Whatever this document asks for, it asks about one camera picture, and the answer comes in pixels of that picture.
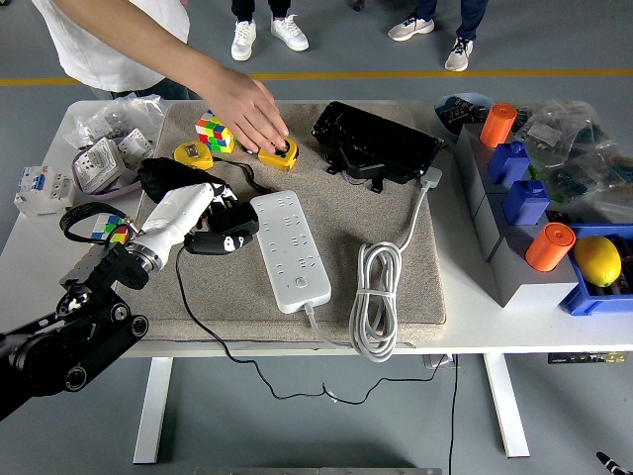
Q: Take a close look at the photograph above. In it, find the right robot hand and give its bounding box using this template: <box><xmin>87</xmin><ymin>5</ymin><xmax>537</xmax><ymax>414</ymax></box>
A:
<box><xmin>595</xmin><ymin>450</ymin><xmax>627</xmax><ymax>475</ymax></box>

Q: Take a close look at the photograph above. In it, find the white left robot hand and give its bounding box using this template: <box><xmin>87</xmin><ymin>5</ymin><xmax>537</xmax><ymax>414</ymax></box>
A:
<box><xmin>133</xmin><ymin>181</ymin><xmax>261</xmax><ymax>273</ymax></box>

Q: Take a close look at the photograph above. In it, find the person's left hand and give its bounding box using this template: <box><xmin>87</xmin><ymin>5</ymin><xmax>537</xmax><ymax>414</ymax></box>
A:
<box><xmin>197</xmin><ymin>66</ymin><xmax>291</xmax><ymax>155</ymax></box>

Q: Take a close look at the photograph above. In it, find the yellow tape measure black label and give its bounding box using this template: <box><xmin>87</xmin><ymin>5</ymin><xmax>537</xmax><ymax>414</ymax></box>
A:
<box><xmin>256</xmin><ymin>136</ymin><xmax>301</xmax><ymax>173</ymax></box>

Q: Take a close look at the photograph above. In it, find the thin black adapter cord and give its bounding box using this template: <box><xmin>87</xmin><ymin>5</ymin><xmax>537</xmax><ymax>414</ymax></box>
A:
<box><xmin>175</xmin><ymin>245</ymin><xmax>446</xmax><ymax>403</ymax></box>

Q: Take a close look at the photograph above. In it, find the white power strip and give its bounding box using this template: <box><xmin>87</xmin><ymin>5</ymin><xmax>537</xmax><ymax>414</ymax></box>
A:
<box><xmin>249</xmin><ymin>190</ymin><xmax>332</xmax><ymax>314</ymax></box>

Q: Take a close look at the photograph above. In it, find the black circuit board pile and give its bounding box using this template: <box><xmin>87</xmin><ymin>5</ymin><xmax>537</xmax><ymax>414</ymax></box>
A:
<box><xmin>439</xmin><ymin>96</ymin><xmax>491</xmax><ymax>128</ymax></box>

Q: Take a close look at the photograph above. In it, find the black folded umbrella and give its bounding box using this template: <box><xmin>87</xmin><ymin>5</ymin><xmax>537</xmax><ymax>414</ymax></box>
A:
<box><xmin>136</xmin><ymin>156</ymin><xmax>231</xmax><ymax>204</ymax></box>

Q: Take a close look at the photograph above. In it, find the colourful puzzle cube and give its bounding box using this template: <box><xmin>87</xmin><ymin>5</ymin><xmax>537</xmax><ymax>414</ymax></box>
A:
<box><xmin>91</xmin><ymin>214</ymin><xmax>133</xmax><ymax>246</ymax></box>
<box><xmin>194</xmin><ymin>109</ymin><xmax>236</xmax><ymax>153</ymax></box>

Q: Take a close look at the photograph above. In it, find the yellow tape measure clear window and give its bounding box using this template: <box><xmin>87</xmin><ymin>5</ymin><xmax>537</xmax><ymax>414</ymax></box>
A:
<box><xmin>172</xmin><ymin>141</ymin><xmax>215</xmax><ymax>170</ymax></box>

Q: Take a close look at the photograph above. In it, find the person's leg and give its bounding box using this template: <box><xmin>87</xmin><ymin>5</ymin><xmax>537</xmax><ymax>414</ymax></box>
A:
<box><xmin>443</xmin><ymin>0</ymin><xmax>490</xmax><ymax>73</ymax></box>
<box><xmin>230</xmin><ymin>0</ymin><xmax>258</xmax><ymax>62</ymax></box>
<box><xmin>387</xmin><ymin>0</ymin><xmax>440</xmax><ymax>43</ymax></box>
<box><xmin>268</xmin><ymin>0</ymin><xmax>311</xmax><ymax>52</ymax></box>

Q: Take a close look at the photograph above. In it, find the small white socket module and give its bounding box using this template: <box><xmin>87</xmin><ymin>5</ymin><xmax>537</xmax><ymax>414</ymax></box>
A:
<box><xmin>116</xmin><ymin>127</ymin><xmax>157</xmax><ymax>167</ymax></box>

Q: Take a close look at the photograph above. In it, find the large white socket module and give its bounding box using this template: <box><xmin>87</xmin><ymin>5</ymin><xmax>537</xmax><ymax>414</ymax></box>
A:
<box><xmin>73</xmin><ymin>137</ymin><xmax>131</xmax><ymax>194</ymax></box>

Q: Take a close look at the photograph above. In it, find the black table control panel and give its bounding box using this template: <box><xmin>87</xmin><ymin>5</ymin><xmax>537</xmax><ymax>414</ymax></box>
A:
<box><xmin>547</xmin><ymin>351</ymin><xmax>628</xmax><ymax>366</ymax></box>

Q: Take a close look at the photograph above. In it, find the clear bag of small parts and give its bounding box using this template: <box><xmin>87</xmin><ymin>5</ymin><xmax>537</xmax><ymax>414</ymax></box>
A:
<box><xmin>68</xmin><ymin>93</ymin><xmax>169</xmax><ymax>149</ymax></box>

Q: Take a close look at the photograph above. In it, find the white table leg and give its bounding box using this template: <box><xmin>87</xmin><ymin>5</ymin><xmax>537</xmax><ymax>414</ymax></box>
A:
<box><xmin>133</xmin><ymin>355</ymin><xmax>174</xmax><ymax>465</ymax></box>
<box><xmin>482</xmin><ymin>353</ymin><xmax>531</xmax><ymax>459</ymax></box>

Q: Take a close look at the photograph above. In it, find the white circuit breaker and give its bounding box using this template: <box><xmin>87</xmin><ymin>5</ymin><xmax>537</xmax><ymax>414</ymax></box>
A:
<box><xmin>13</xmin><ymin>165</ymin><xmax>77</xmax><ymax>218</ymax></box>

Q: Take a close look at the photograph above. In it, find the grey-brown mat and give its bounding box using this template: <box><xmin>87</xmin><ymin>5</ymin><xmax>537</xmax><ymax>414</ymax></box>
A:
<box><xmin>107</xmin><ymin>101</ymin><xmax>449</xmax><ymax>343</ymax></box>

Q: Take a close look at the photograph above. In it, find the person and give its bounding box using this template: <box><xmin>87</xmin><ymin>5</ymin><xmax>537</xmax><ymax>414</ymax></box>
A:
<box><xmin>32</xmin><ymin>0</ymin><xmax>199</xmax><ymax>103</ymax></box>

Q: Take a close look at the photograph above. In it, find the blue storage bin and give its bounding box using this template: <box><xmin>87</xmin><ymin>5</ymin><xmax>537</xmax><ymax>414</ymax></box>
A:
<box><xmin>558</xmin><ymin>223</ymin><xmax>633</xmax><ymax>317</ymax></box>

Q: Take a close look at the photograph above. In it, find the grey box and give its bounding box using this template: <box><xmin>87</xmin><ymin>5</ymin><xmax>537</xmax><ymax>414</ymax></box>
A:
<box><xmin>454</xmin><ymin>122</ymin><xmax>533</xmax><ymax>217</ymax></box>
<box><xmin>487</xmin><ymin>222</ymin><xmax>580</xmax><ymax>309</ymax></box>
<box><xmin>467</xmin><ymin>190</ymin><xmax>550</xmax><ymax>261</ymax></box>

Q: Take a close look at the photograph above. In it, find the yellow lemon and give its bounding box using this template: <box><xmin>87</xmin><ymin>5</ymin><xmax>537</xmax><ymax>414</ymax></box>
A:
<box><xmin>573</xmin><ymin>236</ymin><xmax>622</xmax><ymax>288</ymax></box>

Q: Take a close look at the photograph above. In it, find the light blue bowl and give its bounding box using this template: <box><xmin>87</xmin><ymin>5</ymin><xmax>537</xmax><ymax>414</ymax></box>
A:
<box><xmin>433</xmin><ymin>92</ymin><xmax>496</xmax><ymax>143</ymax></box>

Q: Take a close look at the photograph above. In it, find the orange cylinder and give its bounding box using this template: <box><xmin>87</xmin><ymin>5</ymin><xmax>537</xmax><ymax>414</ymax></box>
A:
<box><xmin>480</xmin><ymin>102</ymin><xmax>519</xmax><ymax>148</ymax></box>
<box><xmin>524</xmin><ymin>222</ymin><xmax>578</xmax><ymax>273</ymax></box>

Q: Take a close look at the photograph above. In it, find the blue plastic block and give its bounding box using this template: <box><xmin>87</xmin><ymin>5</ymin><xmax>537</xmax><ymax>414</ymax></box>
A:
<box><xmin>501</xmin><ymin>179</ymin><xmax>552</xmax><ymax>228</ymax></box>
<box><xmin>488</xmin><ymin>141</ymin><xmax>532</xmax><ymax>188</ymax></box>

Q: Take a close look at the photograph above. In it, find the clear bag of dark parts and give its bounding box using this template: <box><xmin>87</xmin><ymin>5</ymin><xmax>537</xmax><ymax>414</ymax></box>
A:
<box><xmin>538</xmin><ymin>147</ymin><xmax>633</xmax><ymax>228</ymax></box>

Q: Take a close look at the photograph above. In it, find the clear bag with white connector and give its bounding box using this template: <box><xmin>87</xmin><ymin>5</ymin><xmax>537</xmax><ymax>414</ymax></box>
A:
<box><xmin>513</xmin><ymin>100</ymin><xmax>619</xmax><ymax>168</ymax></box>

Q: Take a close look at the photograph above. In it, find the black wrist strap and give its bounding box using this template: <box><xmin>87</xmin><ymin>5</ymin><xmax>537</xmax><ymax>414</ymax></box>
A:
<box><xmin>215</xmin><ymin>142</ymin><xmax>273</xmax><ymax>194</ymax></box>

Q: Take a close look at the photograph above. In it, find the small black bracket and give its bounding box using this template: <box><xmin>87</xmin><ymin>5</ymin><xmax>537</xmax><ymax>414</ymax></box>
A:
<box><xmin>323</xmin><ymin>147</ymin><xmax>387</xmax><ymax>194</ymax></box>

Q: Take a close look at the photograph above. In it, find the black hanging cable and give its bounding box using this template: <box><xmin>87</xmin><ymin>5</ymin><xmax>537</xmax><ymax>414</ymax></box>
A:
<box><xmin>447</xmin><ymin>353</ymin><xmax>460</xmax><ymax>475</ymax></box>

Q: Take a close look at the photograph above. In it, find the white power strip cable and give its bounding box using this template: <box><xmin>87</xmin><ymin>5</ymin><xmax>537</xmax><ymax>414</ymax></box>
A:
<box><xmin>302</xmin><ymin>166</ymin><xmax>444</xmax><ymax>364</ymax></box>

